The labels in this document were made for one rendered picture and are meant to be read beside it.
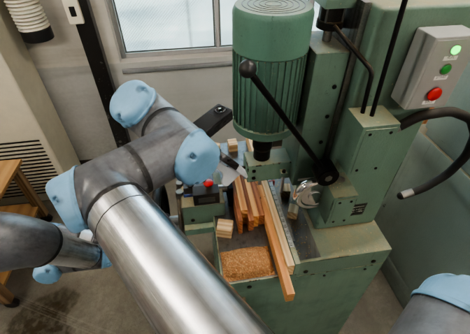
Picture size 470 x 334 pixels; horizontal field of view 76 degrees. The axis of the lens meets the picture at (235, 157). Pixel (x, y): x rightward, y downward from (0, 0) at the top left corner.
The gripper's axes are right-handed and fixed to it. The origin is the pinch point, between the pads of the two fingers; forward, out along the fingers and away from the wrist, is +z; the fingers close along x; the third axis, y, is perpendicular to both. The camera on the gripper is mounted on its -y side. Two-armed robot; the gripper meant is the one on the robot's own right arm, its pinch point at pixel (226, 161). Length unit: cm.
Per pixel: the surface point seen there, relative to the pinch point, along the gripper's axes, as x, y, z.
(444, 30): 30, -43, -8
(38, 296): -92, 114, 63
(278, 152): 1.8, -12.2, 20.5
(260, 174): 1.4, -3.4, 19.1
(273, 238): 14.7, 10.6, 20.7
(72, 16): -138, -25, 15
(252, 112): 1.4, -13.3, -4.5
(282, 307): 20, 33, 63
